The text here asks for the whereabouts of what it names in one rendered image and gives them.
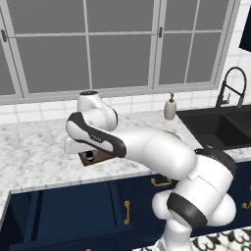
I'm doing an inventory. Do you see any gold cupboard door handle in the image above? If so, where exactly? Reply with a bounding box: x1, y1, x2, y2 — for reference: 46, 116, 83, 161
123, 200, 131, 226

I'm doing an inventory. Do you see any navy cupboard door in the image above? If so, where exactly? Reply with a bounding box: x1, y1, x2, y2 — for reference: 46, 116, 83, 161
29, 180, 134, 241

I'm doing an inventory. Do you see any brown wooden cutting board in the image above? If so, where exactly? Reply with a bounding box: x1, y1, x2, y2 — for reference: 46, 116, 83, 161
77, 149, 114, 168

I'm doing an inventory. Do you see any dark wall cupboard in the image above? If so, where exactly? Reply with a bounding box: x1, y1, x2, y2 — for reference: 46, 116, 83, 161
238, 0, 251, 54

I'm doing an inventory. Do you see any beige soap dispenser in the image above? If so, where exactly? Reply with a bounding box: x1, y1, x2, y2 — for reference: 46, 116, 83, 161
163, 92, 178, 121

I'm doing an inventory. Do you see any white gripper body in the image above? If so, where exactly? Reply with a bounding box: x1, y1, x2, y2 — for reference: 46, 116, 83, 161
64, 136, 99, 155

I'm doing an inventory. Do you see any black sink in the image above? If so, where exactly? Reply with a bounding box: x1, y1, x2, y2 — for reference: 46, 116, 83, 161
176, 104, 251, 152

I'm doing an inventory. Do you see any black tap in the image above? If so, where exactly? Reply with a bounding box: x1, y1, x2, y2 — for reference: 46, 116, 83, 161
214, 66, 248, 110

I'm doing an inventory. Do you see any gold drawer handle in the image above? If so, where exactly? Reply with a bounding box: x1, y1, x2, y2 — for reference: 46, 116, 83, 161
150, 176, 174, 187

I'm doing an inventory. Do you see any navy drawer front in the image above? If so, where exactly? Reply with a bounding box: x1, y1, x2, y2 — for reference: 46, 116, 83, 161
115, 174, 180, 198

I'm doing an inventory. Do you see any grey framed window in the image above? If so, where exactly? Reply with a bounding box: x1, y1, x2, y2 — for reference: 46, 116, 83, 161
0, 0, 242, 106

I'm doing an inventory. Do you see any navy corner cupboard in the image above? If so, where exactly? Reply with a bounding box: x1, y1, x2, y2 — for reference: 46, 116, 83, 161
0, 190, 44, 251

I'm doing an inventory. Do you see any navy cupboard under sink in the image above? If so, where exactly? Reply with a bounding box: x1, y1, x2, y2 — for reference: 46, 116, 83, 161
225, 159, 251, 229

